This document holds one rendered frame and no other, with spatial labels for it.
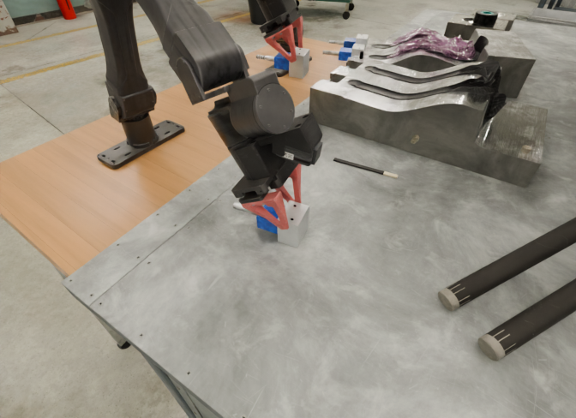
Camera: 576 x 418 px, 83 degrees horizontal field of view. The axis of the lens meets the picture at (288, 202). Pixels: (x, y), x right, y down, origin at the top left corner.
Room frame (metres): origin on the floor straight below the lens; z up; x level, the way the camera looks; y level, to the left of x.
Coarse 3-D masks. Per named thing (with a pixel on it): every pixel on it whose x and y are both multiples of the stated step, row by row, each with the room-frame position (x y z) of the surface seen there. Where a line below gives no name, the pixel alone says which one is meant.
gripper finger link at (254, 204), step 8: (248, 192) 0.37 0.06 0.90; (272, 192) 0.35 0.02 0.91; (280, 192) 0.35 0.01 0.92; (240, 200) 0.35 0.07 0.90; (248, 200) 0.35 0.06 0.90; (256, 200) 0.34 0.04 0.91; (264, 200) 0.34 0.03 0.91; (272, 200) 0.33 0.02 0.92; (280, 200) 0.34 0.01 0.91; (248, 208) 0.35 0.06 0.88; (256, 208) 0.35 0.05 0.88; (264, 208) 0.36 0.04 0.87; (280, 208) 0.34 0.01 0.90; (264, 216) 0.35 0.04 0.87; (272, 216) 0.35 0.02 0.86; (280, 216) 0.34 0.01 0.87; (280, 224) 0.35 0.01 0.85; (288, 224) 0.35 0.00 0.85
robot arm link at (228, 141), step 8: (216, 104) 0.42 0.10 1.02; (224, 104) 0.40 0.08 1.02; (208, 112) 0.41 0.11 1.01; (216, 112) 0.40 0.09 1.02; (224, 112) 0.38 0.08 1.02; (216, 120) 0.38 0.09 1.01; (224, 120) 0.38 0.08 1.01; (216, 128) 0.39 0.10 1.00; (224, 128) 0.38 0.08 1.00; (232, 128) 0.38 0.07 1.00; (224, 136) 0.38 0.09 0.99; (232, 136) 0.38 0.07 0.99; (240, 136) 0.38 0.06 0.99; (232, 144) 0.38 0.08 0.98
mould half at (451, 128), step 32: (384, 64) 0.92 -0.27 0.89; (320, 96) 0.75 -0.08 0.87; (352, 96) 0.72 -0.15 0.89; (384, 96) 0.73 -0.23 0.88; (448, 96) 0.63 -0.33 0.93; (480, 96) 0.62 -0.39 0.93; (352, 128) 0.70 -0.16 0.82; (384, 128) 0.66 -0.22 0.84; (416, 128) 0.62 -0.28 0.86; (448, 128) 0.59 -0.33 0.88; (480, 128) 0.61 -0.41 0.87; (512, 128) 0.62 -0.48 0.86; (544, 128) 0.62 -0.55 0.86; (448, 160) 0.57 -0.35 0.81; (480, 160) 0.54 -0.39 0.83; (512, 160) 0.52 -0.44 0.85
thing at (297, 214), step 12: (240, 204) 0.41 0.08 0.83; (288, 204) 0.39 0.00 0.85; (300, 204) 0.39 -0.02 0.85; (276, 216) 0.37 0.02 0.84; (288, 216) 0.36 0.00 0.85; (300, 216) 0.36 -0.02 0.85; (264, 228) 0.37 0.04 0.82; (276, 228) 0.36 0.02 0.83; (300, 228) 0.35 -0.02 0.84; (288, 240) 0.35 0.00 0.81; (300, 240) 0.35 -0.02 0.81
